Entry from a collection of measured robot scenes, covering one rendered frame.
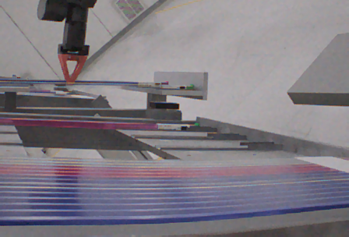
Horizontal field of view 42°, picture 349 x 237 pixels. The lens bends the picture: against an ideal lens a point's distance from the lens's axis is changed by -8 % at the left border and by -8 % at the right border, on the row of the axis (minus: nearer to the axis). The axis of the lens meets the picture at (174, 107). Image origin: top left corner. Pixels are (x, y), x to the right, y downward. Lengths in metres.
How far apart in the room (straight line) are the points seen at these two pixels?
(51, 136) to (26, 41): 7.45
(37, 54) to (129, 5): 1.90
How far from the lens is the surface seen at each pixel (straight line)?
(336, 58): 1.16
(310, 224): 0.29
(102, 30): 8.57
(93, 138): 0.92
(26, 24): 8.36
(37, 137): 0.91
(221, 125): 0.89
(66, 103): 1.69
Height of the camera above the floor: 1.07
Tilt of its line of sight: 17 degrees down
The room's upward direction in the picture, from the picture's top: 39 degrees counter-clockwise
